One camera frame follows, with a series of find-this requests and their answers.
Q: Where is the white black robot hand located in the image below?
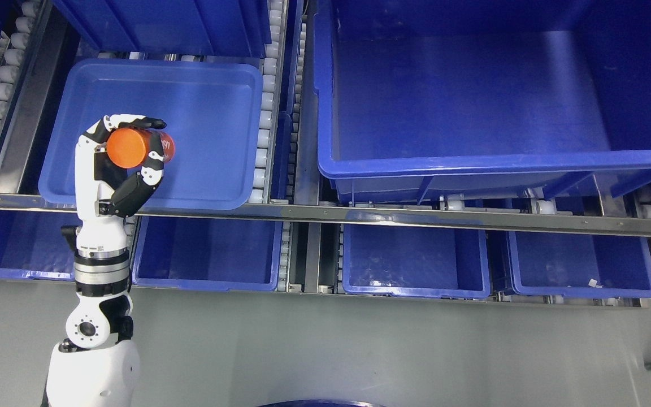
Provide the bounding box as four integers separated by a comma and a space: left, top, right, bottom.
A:
72, 114, 166, 259

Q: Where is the orange cylindrical capacitor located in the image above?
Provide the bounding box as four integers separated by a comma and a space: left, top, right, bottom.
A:
106, 127, 176, 169

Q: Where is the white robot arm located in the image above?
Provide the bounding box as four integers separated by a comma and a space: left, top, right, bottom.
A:
42, 249, 140, 406

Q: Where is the lower blue bin far left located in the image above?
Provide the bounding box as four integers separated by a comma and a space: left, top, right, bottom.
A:
0, 210, 80, 282

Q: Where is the lower blue bin middle-left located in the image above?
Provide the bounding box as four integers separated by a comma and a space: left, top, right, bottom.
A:
133, 217, 283, 292

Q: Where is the shallow blue tray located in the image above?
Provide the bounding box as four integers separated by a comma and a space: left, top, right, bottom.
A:
38, 59, 263, 211

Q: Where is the blue bin top left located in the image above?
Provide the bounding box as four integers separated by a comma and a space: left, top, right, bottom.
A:
54, 1, 272, 58

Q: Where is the lower blue bin centre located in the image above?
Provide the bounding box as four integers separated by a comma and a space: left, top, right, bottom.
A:
342, 224, 492, 300

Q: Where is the large blue bin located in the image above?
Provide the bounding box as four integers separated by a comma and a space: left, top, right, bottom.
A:
309, 1, 651, 204

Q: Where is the lower blue bin right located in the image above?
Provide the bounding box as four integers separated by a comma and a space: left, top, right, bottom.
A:
503, 232, 651, 299

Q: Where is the metal shelf rack frame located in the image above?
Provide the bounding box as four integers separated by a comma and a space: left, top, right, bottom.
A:
0, 1, 651, 295

